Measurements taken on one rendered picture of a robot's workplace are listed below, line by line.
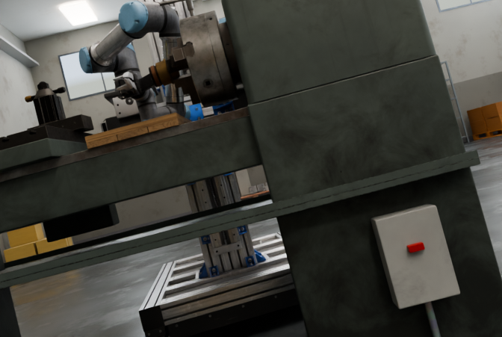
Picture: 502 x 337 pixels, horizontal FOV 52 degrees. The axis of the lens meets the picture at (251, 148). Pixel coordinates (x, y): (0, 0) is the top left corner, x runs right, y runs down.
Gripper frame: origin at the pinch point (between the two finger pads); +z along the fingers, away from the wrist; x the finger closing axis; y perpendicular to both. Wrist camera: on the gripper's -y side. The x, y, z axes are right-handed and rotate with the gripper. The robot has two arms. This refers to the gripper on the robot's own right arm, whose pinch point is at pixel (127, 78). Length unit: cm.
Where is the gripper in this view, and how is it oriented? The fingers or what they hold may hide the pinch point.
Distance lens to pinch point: 184.1
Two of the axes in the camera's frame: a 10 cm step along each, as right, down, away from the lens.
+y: -9.6, 2.9, 0.3
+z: -0.5, -0.6, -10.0
